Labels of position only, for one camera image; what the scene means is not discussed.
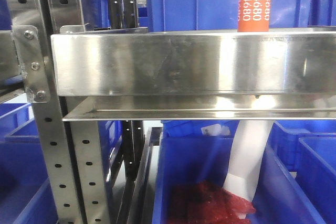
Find orange cylindrical capacitor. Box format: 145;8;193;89
237;0;271;32

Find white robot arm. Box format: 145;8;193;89
223;120;274;202

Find stainless steel shelf tray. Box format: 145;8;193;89
51;27;335;121

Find perforated steel shelf upright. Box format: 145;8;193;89
6;0;111;223

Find blue bin with red items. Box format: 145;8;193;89
152;136;324;223

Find red mesh bags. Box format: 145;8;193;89
166;181;256;223

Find blue bin lower right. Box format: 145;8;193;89
268;120;335;223

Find blue bin lower left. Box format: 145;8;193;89
1;103;58;223

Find steel corner bracket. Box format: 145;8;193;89
12;25;51;103

